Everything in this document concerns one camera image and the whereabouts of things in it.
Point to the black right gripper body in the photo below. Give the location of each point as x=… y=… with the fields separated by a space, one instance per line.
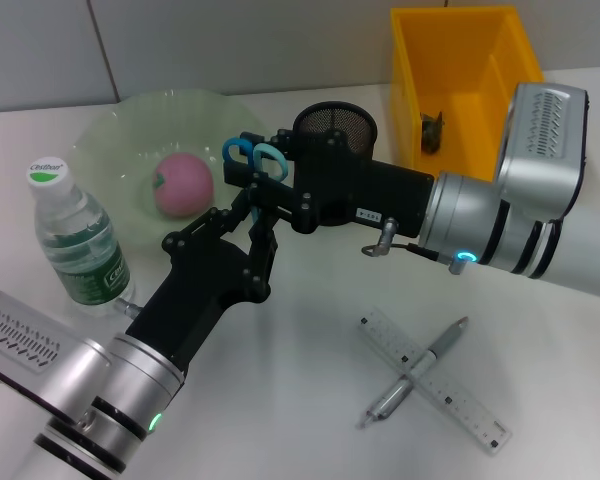
x=370 y=195

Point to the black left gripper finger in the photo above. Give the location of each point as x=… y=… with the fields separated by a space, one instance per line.
x=262 y=250
x=215 y=220

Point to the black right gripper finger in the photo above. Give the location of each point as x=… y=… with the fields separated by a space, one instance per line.
x=280 y=192
x=300 y=139

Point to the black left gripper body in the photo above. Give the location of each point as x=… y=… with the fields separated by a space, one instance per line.
x=200 y=285

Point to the blue scissors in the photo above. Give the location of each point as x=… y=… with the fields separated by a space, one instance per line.
x=276 y=156

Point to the pink toy peach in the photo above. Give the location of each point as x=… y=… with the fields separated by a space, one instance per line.
x=185 y=185

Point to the green plastic wrapper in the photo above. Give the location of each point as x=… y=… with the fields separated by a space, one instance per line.
x=432 y=132

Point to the clear green-label water bottle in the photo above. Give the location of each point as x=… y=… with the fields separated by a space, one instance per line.
x=85 y=270

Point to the silver grey pen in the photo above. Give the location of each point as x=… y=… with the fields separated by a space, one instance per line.
x=387 y=400

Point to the transparent plastic ruler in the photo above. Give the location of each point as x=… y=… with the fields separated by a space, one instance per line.
x=460 y=400

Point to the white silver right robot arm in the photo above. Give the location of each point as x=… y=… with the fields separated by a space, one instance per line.
x=470 y=220

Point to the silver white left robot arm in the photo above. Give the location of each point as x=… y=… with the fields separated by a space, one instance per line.
x=130 y=390

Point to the black mesh pen holder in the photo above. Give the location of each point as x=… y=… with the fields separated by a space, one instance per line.
x=335 y=117

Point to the green glass fruit bowl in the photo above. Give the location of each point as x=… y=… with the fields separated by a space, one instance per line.
x=130 y=130

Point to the yellow plastic bin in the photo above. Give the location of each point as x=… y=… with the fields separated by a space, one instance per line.
x=460 y=65

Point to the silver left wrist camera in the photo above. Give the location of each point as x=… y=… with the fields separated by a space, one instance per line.
x=40 y=350

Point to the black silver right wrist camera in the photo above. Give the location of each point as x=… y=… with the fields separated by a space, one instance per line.
x=545 y=145

